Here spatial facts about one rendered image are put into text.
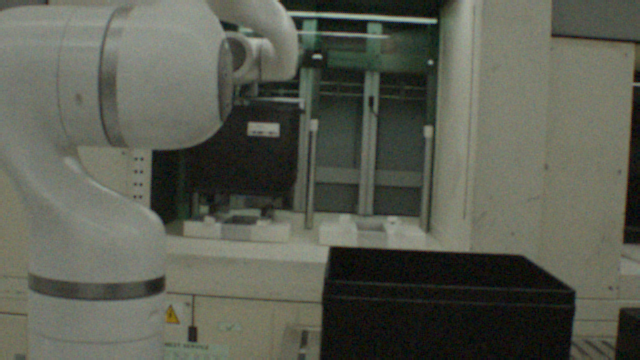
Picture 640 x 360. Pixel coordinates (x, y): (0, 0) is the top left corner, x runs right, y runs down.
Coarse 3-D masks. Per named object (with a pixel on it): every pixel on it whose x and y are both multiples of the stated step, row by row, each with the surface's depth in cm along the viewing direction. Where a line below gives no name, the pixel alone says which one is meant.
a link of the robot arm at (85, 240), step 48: (0, 48) 59; (48, 48) 59; (96, 48) 59; (0, 96) 59; (48, 96) 59; (96, 96) 59; (0, 144) 59; (48, 144) 61; (96, 144) 63; (48, 192) 59; (96, 192) 63; (48, 240) 60; (96, 240) 59; (144, 240) 62; (48, 288) 60; (96, 288) 60; (144, 288) 62
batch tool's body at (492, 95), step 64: (64, 0) 134; (320, 0) 179; (384, 0) 174; (448, 0) 168; (512, 0) 126; (320, 64) 182; (384, 64) 182; (448, 64) 167; (512, 64) 127; (448, 128) 163; (512, 128) 127; (128, 192) 135; (448, 192) 158; (512, 192) 128; (192, 256) 135; (256, 256) 136; (320, 256) 140; (192, 320) 136; (256, 320) 135; (320, 320) 135
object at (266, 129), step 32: (256, 96) 164; (224, 128) 153; (256, 128) 153; (288, 128) 153; (192, 160) 154; (224, 160) 154; (256, 160) 154; (288, 160) 153; (192, 192) 154; (224, 192) 154; (256, 192) 154; (288, 192) 154
